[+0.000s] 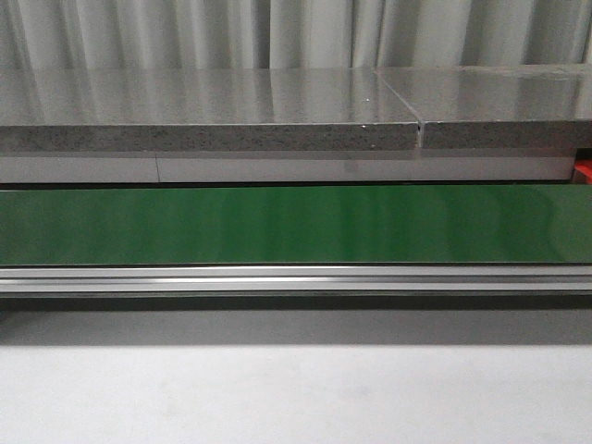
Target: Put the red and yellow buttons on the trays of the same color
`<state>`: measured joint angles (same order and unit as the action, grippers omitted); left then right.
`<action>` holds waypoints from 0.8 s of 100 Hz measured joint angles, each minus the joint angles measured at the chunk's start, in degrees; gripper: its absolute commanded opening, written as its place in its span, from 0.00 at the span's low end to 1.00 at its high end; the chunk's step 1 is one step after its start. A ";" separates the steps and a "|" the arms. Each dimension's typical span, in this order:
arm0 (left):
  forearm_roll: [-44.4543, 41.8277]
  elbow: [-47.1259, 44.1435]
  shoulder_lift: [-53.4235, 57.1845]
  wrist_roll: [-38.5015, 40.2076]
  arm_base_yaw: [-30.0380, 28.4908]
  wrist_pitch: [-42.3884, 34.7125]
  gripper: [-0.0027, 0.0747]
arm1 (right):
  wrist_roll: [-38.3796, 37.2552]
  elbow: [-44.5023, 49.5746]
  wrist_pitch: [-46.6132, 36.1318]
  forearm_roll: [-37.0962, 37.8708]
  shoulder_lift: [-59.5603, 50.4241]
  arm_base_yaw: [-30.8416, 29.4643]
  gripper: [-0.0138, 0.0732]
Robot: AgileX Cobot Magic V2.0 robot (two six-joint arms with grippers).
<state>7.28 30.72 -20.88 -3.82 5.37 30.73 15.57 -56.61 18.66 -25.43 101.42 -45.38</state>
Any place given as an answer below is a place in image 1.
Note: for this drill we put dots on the green conveyor belt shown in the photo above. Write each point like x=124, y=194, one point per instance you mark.
x=526, y=223

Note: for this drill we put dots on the grey stone countertop slab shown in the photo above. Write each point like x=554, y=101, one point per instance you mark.
x=182, y=125

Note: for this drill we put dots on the red plastic bin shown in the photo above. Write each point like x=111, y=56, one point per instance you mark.
x=582, y=172

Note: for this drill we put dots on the grey pleated curtain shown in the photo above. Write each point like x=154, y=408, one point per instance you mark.
x=292, y=34

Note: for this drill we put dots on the aluminium conveyor side rail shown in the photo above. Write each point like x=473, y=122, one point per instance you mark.
x=138, y=281

